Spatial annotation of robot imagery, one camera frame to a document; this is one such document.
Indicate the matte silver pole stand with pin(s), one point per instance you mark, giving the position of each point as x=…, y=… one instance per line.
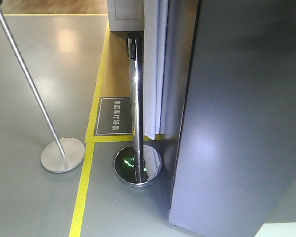
x=63, y=154

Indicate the white cabinet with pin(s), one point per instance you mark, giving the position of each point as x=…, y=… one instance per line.
x=126, y=15

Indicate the chrome stanchion post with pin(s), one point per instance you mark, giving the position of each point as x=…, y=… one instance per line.
x=137, y=165

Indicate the dark floor sign sticker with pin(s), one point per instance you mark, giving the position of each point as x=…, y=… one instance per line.
x=114, y=116

